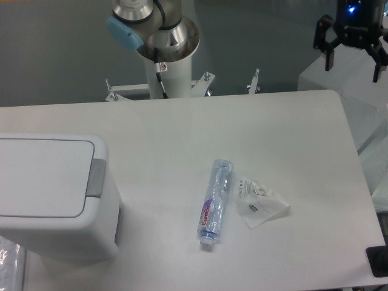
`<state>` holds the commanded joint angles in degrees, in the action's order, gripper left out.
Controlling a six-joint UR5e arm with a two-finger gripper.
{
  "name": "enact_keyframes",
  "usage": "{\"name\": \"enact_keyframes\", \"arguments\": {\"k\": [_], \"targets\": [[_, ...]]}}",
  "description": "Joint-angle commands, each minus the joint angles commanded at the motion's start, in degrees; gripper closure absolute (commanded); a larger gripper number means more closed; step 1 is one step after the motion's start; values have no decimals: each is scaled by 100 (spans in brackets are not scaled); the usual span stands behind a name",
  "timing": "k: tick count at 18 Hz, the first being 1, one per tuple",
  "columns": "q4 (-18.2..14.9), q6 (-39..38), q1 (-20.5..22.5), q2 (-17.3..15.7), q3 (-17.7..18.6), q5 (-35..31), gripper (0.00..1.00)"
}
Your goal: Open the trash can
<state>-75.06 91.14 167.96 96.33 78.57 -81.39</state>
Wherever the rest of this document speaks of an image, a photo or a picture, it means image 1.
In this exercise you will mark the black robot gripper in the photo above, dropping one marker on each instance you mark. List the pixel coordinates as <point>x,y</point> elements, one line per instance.
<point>358,24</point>

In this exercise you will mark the white trash can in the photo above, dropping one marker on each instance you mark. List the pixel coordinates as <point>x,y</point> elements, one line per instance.
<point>58,196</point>

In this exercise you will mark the clear plastic wrapper bag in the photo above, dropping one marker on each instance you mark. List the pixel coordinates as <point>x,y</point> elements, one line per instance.
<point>256,203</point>

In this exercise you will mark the crushed clear plastic bottle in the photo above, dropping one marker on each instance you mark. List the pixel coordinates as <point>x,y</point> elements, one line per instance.
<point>215,202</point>

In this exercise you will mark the black device at table edge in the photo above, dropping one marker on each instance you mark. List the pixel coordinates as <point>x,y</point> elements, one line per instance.
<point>377,257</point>

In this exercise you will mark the clear plastic sheet bottom left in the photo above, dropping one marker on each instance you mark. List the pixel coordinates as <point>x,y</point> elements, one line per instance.
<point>12,265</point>

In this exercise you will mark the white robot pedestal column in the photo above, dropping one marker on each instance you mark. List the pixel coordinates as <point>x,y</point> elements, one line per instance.
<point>167,57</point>

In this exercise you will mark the white pedestal base bracket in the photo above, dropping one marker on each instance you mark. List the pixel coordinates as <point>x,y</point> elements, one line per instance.
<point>200,87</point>

